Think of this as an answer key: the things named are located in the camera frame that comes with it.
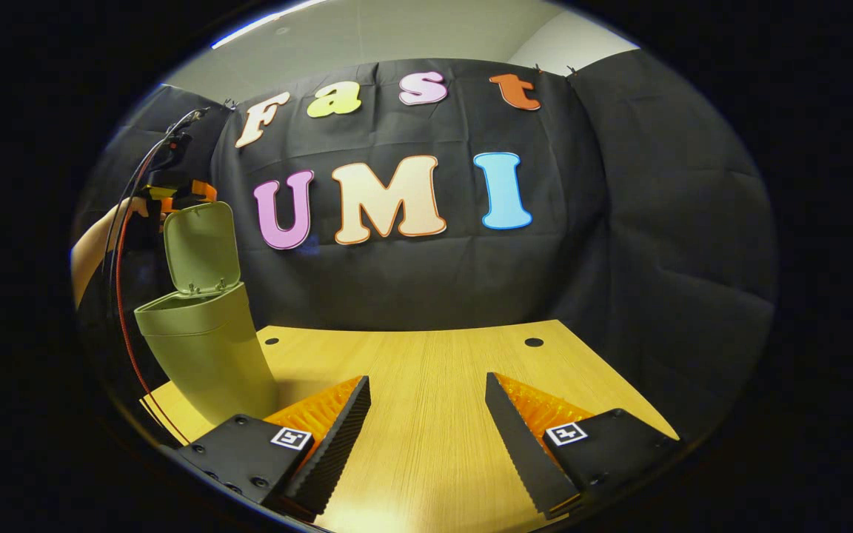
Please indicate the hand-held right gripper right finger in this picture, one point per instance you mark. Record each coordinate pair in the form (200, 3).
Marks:
(521, 444)

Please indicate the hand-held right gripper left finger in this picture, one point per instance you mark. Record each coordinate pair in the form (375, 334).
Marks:
(338, 437)

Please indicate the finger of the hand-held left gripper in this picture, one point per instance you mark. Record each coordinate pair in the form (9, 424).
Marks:
(197, 192)

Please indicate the green desktop garbage bin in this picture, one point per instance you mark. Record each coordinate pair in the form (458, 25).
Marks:
(208, 355)

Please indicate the wooden desktop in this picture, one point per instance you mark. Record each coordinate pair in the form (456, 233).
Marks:
(426, 385)

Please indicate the black backdrop cloth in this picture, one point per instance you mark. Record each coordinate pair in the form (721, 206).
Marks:
(434, 274)

